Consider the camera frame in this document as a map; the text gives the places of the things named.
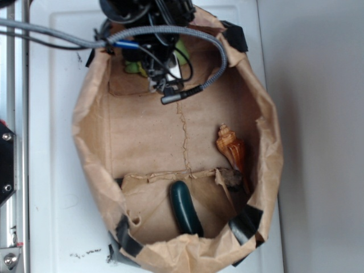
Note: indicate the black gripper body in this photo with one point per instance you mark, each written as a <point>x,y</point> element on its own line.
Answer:
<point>156,49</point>

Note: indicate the green plush animal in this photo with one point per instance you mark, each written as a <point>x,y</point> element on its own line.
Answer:
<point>180,51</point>

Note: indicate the brown paper bag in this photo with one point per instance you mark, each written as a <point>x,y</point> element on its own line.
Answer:
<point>132,148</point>

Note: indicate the orange striped seashell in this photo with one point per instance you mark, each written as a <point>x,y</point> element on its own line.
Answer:
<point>231,147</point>

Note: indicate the small brown rock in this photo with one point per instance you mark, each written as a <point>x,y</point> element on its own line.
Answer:
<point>232,178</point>

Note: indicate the dark green cucumber toy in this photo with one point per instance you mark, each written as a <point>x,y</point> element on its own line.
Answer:
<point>183,209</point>

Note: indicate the aluminium frame rail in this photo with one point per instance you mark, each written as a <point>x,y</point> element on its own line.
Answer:
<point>15,242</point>

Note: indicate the black metal bracket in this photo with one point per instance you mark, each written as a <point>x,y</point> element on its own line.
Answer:
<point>8,163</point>

